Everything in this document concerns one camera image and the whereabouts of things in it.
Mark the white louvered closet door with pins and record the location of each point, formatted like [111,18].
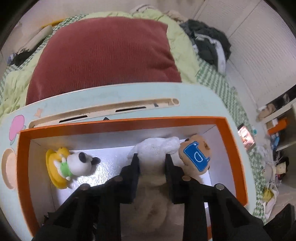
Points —
[262,45]

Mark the orange cardboard box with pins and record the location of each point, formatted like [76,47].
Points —
[111,141]

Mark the light blue cartoon lap table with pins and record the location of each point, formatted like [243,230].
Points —
[194,100]

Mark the white towel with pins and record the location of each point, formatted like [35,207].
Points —
[152,207]

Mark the green checkered bed sheet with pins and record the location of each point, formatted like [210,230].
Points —
[217,82]

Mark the dark clothes pile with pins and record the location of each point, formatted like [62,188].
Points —
[210,44]

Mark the yellow white dog figurine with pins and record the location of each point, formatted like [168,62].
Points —
[62,166]

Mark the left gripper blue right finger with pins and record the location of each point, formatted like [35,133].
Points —
[182,188]

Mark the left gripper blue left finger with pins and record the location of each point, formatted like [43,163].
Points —
[123,187]

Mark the beige rolled pillow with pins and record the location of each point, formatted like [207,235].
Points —
[35,38]

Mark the light green blanket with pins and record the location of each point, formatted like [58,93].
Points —
[15,82]

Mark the brown plush with blue patch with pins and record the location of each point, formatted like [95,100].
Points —
[195,153]

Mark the dark red pillow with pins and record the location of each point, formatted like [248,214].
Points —
[103,51]

